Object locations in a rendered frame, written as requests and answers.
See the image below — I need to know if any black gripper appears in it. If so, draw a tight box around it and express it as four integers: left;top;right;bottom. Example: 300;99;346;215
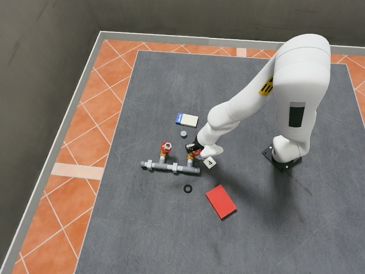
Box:
185;135;204;155

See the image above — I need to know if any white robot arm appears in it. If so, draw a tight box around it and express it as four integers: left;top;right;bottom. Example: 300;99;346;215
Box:
197;34;331;163

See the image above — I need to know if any white tag on silver chain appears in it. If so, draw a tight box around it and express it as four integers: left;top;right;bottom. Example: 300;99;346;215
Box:
203;157;216;169

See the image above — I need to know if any red flat rectangular pad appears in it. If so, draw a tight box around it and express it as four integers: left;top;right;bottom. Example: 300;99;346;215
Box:
205;185;236;219

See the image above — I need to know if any grey pipe tee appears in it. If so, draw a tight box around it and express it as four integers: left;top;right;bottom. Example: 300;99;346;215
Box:
141;142;201;174

